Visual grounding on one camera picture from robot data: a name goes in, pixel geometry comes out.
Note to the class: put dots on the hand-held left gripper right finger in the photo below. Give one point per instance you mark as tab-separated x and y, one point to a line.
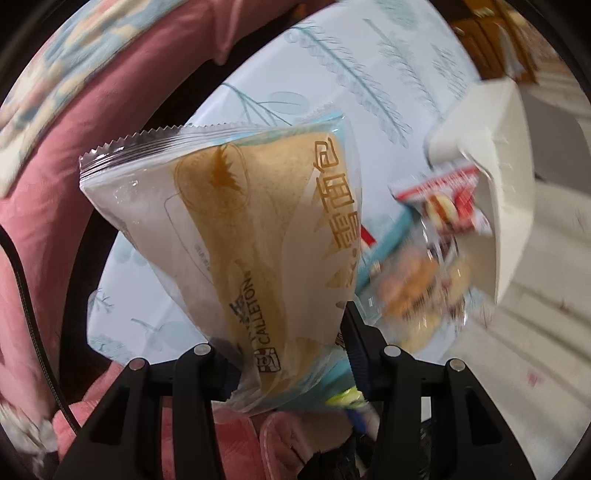
358	364

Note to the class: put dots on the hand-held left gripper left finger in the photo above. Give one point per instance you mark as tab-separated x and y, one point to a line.
198	378

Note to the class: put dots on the white tan bread packet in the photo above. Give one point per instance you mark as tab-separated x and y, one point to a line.
231	230

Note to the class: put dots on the white plastic storage box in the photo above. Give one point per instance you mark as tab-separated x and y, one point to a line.
503	184

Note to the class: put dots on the clear cookie packet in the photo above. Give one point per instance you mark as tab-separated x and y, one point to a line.
415	286

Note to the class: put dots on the red white snack packet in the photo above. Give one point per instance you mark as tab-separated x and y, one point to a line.
443	194

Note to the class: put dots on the pink floral quilt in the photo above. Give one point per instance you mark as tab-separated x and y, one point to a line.
69	184

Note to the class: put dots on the wooden desk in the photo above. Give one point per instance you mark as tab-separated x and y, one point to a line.
489	37

